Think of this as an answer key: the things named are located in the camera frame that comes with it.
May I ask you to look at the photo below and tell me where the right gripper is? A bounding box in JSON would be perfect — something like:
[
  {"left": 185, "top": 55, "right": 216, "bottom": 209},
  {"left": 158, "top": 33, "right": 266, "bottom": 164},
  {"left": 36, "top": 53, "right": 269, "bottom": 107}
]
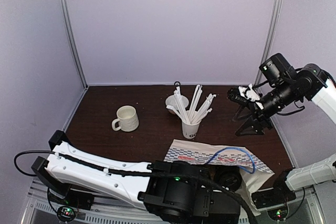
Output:
[{"left": 233, "top": 79, "right": 298, "bottom": 136}]

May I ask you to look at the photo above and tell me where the checkered paper takeout bag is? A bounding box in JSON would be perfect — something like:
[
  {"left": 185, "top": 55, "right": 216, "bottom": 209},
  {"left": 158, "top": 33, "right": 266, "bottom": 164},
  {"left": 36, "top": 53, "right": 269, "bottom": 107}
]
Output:
[{"left": 164, "top": 140, "right": 275, "bottom": 216}]

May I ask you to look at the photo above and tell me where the black plastic cup lid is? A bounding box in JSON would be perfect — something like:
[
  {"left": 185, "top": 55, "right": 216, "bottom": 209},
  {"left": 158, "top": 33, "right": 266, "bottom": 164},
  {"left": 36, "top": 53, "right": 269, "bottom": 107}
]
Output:
[{"left": 217, "top": 171, "right": 242, "bottom": 191}]

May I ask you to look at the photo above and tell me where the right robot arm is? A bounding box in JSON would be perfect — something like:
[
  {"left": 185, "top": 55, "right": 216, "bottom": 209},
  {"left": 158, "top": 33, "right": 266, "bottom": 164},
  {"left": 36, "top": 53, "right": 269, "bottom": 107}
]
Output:
[{"left": 227, "top": 59, "right": 335, "bottom": 204}]

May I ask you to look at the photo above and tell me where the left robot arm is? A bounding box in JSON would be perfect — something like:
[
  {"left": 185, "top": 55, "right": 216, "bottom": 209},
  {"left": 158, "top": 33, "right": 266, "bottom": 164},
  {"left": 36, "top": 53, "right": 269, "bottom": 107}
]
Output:
[{"left": 31, "top": 130, "right": 257, "bottom": 223}]

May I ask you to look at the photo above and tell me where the white cup of straws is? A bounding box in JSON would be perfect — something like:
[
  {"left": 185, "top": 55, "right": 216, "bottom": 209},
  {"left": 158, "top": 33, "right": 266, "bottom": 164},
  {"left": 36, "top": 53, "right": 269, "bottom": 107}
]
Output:
[{"left": 166, "top": 82, "right": 217, "bottom": 139}]

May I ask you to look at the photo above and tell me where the white ceramic bowl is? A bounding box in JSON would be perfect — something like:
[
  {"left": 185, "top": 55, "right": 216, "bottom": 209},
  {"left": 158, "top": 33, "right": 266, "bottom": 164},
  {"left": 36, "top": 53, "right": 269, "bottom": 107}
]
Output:
[{"left": 165, "top": 95, "right": 189, "bottom": 115}]

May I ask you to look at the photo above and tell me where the cream ribbed ceramic mug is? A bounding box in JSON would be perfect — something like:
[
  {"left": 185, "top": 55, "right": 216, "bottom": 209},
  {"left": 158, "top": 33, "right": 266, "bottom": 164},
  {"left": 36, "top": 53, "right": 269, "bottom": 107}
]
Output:
[{"left": 111, "top": 105, "right": 139, "bottom": 132}]

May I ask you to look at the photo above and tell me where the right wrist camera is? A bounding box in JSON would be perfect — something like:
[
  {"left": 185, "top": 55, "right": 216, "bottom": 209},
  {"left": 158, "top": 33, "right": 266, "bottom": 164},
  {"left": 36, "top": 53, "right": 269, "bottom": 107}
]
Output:
[{"left": 259, "top": 53, "right": 295, "bottom": 86}]

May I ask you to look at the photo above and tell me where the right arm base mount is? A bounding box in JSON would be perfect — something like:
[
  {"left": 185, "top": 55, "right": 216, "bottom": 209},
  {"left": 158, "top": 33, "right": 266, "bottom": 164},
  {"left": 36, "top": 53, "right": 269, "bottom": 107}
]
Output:
[{"left": 250, "top": 174, "right": 297, "bottom": 221}]

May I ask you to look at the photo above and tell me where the right aluminium corner post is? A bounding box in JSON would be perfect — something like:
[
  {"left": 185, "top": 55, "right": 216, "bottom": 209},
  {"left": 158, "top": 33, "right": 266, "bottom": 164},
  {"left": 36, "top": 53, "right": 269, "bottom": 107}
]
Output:
[{"left": 253, "top": 0, "right": 286, "bottom": 90}]

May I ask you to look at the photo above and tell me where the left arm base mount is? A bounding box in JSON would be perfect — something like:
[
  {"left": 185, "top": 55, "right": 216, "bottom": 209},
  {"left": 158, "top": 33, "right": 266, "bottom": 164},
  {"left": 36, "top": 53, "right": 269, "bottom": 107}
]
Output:
[{"left": 47, "top": 189, "right": 94, "bottom": 223}]

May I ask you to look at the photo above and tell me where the aluminium front rail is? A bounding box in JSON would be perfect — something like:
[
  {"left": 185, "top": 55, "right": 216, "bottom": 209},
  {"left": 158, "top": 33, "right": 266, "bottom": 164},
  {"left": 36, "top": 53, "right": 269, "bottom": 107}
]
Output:
[{"left": 19, "top": 179, "right": 326, "bottom": 223}]

